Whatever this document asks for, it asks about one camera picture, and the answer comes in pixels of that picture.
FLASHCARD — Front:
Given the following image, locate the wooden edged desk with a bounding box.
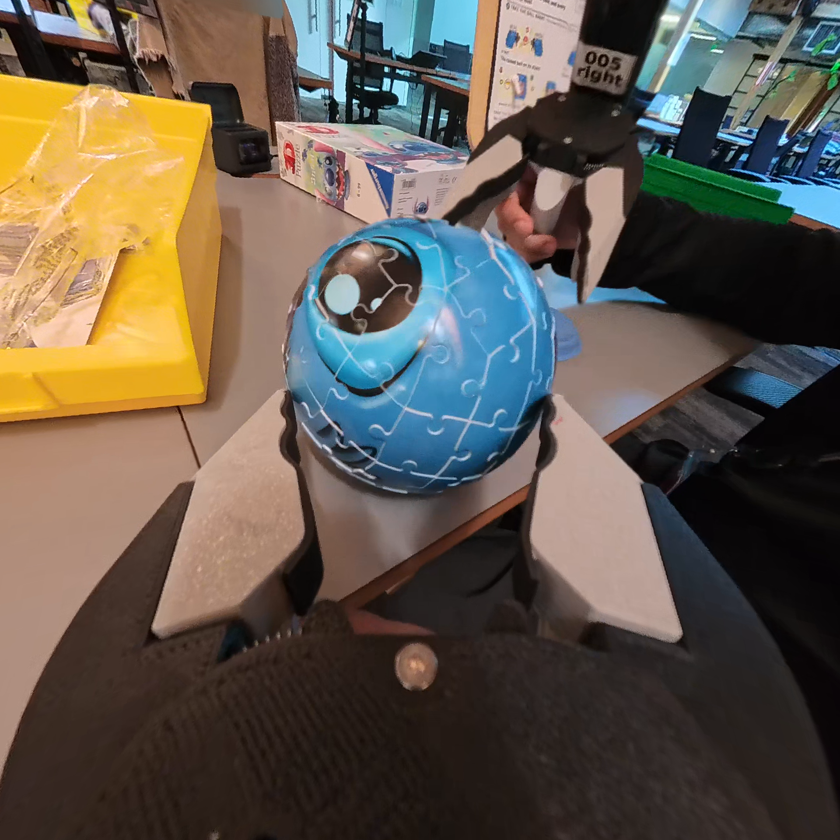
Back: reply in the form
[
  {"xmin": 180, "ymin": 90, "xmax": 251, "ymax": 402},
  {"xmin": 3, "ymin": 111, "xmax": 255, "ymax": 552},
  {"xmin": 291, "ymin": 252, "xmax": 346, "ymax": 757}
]
[{"xmin": 327, "ymin": 41, "xmax": 473, "ymax": 147}]

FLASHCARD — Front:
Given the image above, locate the person's right hand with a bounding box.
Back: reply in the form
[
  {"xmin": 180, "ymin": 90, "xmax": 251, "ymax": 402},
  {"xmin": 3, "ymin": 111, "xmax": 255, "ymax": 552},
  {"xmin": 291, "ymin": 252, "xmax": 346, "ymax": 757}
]
[{"xmin": 494, "ymin": 177, "xmax": 578, "ymax": 265}]

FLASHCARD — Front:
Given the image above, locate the printed instruction sheet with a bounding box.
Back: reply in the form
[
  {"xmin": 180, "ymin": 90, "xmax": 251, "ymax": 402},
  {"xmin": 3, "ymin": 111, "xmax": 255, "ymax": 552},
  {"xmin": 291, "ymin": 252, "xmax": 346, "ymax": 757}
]
[{"xmin": 487, "ymin": 0, "xmax": 587, "ymax": 133}]

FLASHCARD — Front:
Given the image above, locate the blue puzzle ball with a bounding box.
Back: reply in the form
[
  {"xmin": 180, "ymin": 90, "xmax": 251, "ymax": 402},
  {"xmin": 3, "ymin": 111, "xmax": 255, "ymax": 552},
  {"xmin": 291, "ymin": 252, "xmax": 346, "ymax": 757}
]
[{"xmin": 283, "ymin": 218, "xmax": 559, "ymax": 497}]

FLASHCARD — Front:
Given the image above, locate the blue ball stand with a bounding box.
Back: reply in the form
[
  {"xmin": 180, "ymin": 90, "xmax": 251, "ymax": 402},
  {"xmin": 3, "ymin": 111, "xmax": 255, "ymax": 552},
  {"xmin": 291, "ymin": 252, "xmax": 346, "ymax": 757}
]
[{"xmin": 553, "ymin": 307, "xmax": 584, "ymax": 361}]

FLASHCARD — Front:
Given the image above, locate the black office chair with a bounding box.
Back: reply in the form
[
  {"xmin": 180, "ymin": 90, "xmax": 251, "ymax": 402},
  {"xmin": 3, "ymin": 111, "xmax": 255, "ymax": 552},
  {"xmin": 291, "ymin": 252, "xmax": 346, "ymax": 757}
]
[
  {"xmin": 344, "ymin": 18, "xmax": 400, "ymax": 124},
  {"xmin": 672, "ymin": 87, "xmax": 734, "ymax": 170}
]

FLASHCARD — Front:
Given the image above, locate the puzzle box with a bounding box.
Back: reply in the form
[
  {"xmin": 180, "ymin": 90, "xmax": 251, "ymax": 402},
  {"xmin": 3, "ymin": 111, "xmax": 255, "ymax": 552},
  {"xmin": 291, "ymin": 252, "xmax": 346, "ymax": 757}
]
[{"xmin": 274, "ymin": 121, "xmax": 471, "ymax": 226}]

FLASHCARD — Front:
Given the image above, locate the yellow plastic bin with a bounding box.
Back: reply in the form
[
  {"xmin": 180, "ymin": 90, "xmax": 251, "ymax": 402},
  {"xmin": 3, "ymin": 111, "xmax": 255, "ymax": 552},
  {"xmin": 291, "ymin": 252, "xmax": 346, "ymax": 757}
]
[{"xmin": 0, "ymin": 73, "xmax": 223, "ymax": 424}]

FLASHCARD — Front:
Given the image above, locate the black metal shelf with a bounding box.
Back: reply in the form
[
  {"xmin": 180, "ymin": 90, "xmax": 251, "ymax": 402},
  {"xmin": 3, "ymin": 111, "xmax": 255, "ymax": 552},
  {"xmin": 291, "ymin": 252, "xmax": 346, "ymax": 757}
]
[{"xmin": 0, "ymin": 0, "xmax": 160, "ymax": 94}]

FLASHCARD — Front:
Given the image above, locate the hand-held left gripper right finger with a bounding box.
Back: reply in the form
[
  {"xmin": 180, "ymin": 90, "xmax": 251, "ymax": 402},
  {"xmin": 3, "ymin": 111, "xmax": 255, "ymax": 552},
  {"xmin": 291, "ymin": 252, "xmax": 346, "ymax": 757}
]
[{"xmin": 514, "ymin": 394, "xmax": 684, "ymax": 643}]

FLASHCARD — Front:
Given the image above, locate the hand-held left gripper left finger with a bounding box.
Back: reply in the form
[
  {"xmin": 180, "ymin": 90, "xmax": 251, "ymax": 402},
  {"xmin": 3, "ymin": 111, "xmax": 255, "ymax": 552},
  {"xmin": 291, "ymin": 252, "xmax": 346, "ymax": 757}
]
[{"xmin": 151, "ymin": 390, "xmax": 324, "ymax": 639}]

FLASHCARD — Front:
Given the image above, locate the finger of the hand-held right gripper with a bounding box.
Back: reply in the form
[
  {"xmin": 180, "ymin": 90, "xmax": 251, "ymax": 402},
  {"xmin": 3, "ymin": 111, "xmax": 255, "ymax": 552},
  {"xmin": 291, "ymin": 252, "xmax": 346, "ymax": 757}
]
[
  {"xmin": 449, "ymin": 134, "xmax": 529, "ymax": 228},
  {"xmin": 576, "ymin": 166, "xmax": 635, "ymax": 305}
]

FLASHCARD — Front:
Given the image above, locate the person's right forearm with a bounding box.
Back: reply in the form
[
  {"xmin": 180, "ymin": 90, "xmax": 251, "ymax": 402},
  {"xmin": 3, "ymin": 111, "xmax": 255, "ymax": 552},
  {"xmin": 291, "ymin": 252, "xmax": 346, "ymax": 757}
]
[{"xmin": 550, "ymin": 192, "xmax": 840, "ymax": 349}]

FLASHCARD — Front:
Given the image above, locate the clear plastic bag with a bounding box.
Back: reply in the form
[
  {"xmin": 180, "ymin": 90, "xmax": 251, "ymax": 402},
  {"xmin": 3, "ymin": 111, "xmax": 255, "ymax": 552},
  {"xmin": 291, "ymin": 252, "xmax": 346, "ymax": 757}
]
[{"xmin": 0, "ymin": 84, "xmax": 189, "ymax": 350}]

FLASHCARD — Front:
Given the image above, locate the black case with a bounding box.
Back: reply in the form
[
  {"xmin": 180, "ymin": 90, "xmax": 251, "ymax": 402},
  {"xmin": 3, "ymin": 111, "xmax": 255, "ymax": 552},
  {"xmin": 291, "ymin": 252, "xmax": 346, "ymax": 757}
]
[{"xmin": 189, "ymin": 81, "xmax": 274, "ymax": 177}]

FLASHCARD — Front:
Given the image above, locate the green plastic bin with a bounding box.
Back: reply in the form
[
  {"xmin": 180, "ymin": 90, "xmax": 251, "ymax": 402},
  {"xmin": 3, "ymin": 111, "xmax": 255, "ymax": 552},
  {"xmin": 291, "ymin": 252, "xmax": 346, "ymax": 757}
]
[{"xmin": 639, "ymin": 154, "xmax": 795, "ymax": 226}]

